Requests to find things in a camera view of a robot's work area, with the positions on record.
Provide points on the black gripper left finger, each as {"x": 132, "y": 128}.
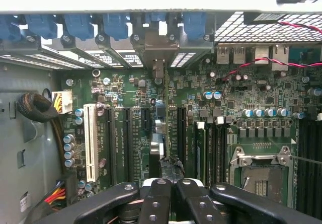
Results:
{"x": 156, "y": 204}

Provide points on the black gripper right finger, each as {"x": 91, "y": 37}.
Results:
{"x": 201, "y": 204}

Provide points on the black RAM slot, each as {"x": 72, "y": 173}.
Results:
{"x": 218, "y": 153}
{"x": 224, "y": 153}
{"x": 319, "y": 183}
{"x": 302, "y": 183}
{"x": 200, "y": 125}
{"x": 211, "y": 153}
{"x": 311, "y": 183}

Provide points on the CPU socket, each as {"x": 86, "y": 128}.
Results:
{"x": 266, "y": 181}

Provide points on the long black expansion slot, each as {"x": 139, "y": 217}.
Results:
{"x": 181, "y": 133}
{"x": 110, "y": 133}
{"x": 127, "y": 138}

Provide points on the short black expansion slot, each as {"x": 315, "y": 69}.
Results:
{"x": 145, "y": 119}

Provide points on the white expansion slot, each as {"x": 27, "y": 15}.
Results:
{"x": 90, "y": 138}

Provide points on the socket locking lever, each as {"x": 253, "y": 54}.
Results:
{"x": 307, "y": 160}

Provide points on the green motherboard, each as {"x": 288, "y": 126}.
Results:
{"x": 251, "y": 95}

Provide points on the white power connector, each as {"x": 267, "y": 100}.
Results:
{"x": 64, "y": 105}

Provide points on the open black PC case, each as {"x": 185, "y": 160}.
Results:
{"x": 25, "y": 83}

